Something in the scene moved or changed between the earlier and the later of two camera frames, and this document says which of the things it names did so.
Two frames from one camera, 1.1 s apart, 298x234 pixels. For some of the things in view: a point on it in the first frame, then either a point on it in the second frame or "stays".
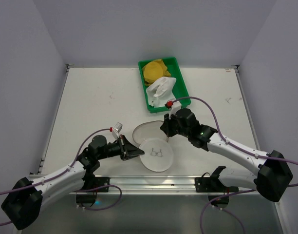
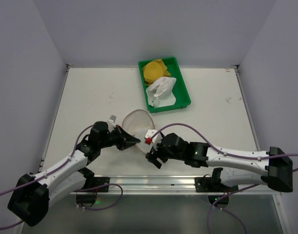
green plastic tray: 179,89 stays
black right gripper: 169,125 → 159,153
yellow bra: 154,70 stays
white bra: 160,91 stays
